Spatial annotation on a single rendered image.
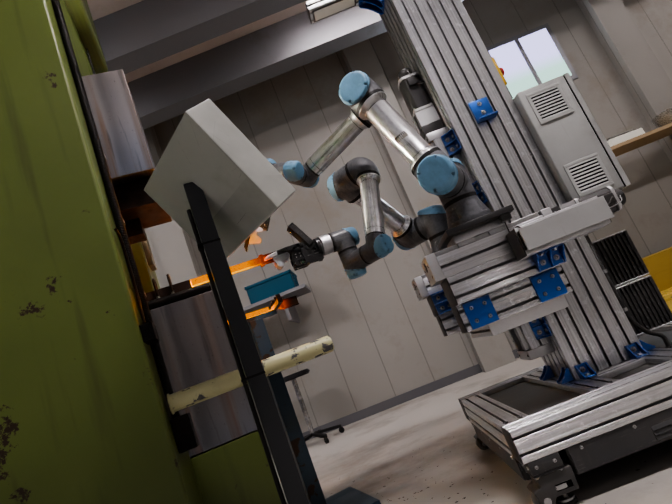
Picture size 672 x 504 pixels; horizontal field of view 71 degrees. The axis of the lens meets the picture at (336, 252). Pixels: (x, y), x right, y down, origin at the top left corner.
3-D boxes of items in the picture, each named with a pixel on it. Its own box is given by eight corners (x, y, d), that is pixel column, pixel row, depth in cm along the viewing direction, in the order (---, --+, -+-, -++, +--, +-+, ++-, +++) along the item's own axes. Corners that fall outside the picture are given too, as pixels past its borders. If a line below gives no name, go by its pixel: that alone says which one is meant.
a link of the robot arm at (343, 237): (363, 242, 177) (354, 222, 179) (336, 251, 174) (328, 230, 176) (358, 248, 185) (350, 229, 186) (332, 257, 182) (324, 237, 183)
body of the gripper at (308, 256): (295, 266, 170) (325, 256, 173) (286, 244, 171) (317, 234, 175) (292, 271, 177) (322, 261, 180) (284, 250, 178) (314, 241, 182)
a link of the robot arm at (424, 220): (445, 228, 200) (432, 200, 203) (420, 242, 208) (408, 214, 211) (458, 227, 209) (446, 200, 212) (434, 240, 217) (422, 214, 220)
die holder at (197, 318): (255, 423, 175) (218, 311, 185) (258, 428, 140) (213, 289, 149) (95, 489, 160) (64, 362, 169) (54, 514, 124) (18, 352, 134)
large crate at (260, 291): (302, 291, 461) (296, 274, 464) (296, 287, 428) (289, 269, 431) (259, 308, 461) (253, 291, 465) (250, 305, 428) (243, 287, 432)
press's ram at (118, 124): (170, 212, 192) (143, 128, 201) (154, 168, 156) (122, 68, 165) (58, 242, 180) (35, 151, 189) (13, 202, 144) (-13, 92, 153)
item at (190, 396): (332, 353, 132) (326, 335, 134) (336, 351, 127) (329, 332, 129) (174, 414, 120) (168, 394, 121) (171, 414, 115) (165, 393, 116)
